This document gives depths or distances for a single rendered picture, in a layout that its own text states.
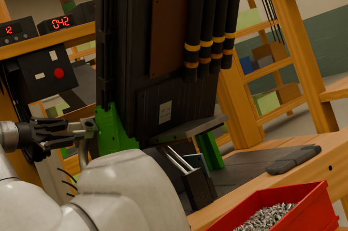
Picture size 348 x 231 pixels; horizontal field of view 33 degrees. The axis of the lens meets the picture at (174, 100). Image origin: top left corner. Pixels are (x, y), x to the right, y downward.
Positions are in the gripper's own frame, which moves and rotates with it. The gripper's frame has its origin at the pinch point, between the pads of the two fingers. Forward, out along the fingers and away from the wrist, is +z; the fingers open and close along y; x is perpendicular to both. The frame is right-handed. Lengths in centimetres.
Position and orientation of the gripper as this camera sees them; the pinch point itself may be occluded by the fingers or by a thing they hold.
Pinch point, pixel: (81, 130)
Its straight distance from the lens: 177.9
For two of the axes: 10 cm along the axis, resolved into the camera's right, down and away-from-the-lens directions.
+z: 8.3, -0.5, 5.6
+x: -3.1, 7.9, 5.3
